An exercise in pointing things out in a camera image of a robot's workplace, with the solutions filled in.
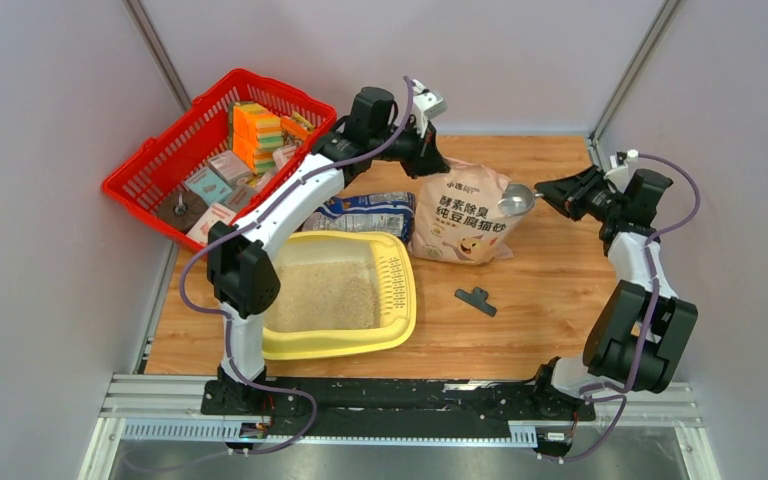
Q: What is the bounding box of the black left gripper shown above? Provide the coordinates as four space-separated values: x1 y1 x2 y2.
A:
367 114 448 179

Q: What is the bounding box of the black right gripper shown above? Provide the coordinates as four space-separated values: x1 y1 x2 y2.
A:
535 164 626 222

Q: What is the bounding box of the metal litter scoop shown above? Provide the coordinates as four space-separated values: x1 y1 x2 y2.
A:
497 183 543 217

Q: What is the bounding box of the pink cat litter bag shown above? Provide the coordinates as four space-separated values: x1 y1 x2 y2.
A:
408 159 523 265

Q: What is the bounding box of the black bag clip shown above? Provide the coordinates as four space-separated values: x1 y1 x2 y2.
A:
454 286 497 318

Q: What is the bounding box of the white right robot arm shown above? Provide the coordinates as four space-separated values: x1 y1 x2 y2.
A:
530 166 698 419

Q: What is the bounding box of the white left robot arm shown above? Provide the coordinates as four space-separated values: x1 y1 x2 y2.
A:
204 80 449 415

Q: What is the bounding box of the yellow plastic litter box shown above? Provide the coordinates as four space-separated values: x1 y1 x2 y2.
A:
262 231 418 361

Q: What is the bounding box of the grey pink small box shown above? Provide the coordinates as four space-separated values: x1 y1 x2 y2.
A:
208 150 254 186

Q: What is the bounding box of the teal small box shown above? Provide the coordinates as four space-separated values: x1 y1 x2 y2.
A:
184 166 232 205

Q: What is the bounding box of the blue chips bag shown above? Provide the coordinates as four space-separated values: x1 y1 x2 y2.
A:
299 192 416 244

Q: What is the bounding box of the orange yellow sponge pack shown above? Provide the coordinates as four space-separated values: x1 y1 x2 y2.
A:
229 102 284 174

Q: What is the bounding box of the red plastic basket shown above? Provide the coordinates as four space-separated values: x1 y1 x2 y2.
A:
101 68 337 253

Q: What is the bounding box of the brown round disc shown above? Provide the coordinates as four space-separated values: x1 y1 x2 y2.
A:
156 191 208 233

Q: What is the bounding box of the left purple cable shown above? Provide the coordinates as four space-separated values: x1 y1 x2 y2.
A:
178 74 418 458

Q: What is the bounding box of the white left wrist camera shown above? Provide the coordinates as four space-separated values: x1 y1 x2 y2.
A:
411 79 448 138

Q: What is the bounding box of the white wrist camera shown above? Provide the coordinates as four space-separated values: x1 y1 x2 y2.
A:
604 149 639 193
411 79 448 138

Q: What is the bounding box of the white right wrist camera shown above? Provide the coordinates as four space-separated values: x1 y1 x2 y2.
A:
604 149 639 193

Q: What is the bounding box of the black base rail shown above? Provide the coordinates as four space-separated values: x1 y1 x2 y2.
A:
200 374 595 439

